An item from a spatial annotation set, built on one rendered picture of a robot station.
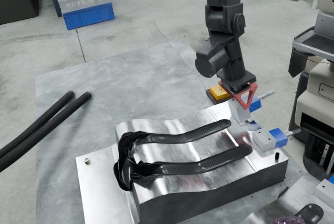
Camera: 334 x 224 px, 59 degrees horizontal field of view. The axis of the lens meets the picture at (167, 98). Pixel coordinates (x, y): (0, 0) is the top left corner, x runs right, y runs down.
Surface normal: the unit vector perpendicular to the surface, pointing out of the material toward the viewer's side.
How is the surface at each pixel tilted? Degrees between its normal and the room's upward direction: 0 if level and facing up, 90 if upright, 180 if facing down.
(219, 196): 90
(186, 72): 0
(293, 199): 0
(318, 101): 8
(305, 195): 0
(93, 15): 91
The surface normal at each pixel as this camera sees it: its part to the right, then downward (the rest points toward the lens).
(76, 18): 0.36, 0.56
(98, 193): -0.10, -0.78
